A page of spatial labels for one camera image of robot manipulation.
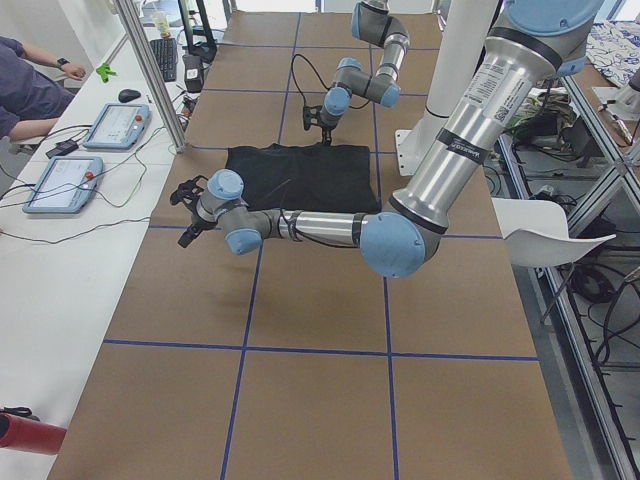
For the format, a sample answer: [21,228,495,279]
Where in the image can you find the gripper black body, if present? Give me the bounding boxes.
[302,105,338,132]
[169,175,217,235]

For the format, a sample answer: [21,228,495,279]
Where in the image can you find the black printed t-shirt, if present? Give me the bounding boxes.
[226,144,379,213]

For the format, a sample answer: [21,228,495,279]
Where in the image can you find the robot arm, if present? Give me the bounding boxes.
[170,1,600,278]
[302,1,410,145]

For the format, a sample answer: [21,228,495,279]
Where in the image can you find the upper teach pendant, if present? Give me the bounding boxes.
[82,103,151,150]

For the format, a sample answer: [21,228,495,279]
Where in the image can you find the teach pendant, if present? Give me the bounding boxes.
[82,103,151,150]
[22,156,104,214]

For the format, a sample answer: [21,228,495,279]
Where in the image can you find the black computer mouse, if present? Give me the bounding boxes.
[118,89,141,103]

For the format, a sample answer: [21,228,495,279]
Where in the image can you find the lower teach pendant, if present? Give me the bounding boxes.
[22,156,104,214]

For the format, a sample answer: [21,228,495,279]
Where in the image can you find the black power adapter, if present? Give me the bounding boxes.
[46,140,79,158]

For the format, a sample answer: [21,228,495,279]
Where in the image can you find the black keyboard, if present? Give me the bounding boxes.
[149,37,177,82]

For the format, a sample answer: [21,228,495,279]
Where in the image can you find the green plastic clamp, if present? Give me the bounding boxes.
[96,63,118,83]

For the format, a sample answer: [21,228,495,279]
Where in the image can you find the brown paper table cover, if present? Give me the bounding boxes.
[47,12,576,480]

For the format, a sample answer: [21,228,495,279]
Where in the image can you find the person in blue shirt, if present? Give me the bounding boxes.
[1,37,86,142]

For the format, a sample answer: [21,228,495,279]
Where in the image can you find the white plastic chair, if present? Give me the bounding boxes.
[492,198,615,324]

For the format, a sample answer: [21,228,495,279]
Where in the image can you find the red bottle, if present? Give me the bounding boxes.
[1,412,67,455]

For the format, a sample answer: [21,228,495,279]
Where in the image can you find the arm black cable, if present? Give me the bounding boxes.
[290,53,334,109]
[272,179,361,249]

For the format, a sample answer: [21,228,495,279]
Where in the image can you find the aluminium frame post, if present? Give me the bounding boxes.
[114,0,186,153]

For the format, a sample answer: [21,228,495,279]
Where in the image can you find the white pedestal base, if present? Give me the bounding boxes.
[393,0,506,179]

